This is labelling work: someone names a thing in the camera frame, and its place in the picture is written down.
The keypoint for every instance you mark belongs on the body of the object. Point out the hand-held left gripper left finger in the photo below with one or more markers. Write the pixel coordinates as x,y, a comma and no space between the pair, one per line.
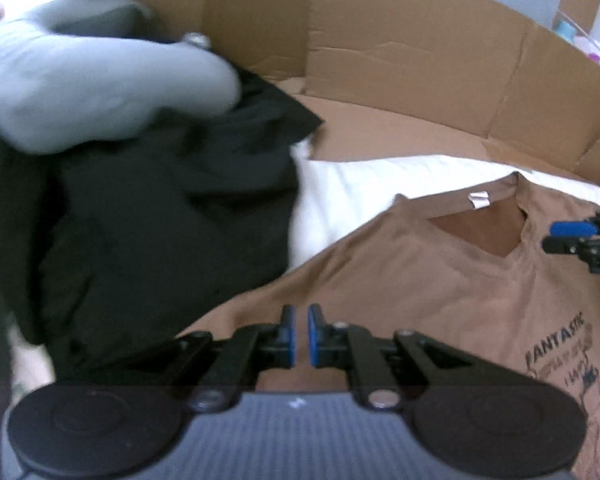
292,340

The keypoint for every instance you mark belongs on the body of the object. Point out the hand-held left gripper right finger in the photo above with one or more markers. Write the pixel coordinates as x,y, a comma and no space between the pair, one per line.
312,340

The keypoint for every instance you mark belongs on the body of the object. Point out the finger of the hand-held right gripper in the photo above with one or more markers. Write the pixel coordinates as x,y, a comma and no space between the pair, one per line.
565,246
575,229

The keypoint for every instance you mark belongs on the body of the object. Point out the brown printed t-shirt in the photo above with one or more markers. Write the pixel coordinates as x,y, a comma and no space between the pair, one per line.
405,270

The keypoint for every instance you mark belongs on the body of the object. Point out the white printed blanket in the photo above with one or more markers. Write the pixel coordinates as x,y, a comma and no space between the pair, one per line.
340,195

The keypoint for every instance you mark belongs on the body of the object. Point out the black clothing pile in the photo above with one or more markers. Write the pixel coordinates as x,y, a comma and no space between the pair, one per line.
170,220

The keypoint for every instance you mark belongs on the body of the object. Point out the light blue detergent bottle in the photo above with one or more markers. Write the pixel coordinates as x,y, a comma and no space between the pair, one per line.
566,30

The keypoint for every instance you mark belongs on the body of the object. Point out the brown cardboard sheet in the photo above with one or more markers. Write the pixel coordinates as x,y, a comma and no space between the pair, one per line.
405,75

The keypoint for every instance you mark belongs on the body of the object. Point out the grey neck pillow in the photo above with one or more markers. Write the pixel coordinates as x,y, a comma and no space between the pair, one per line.
105,90

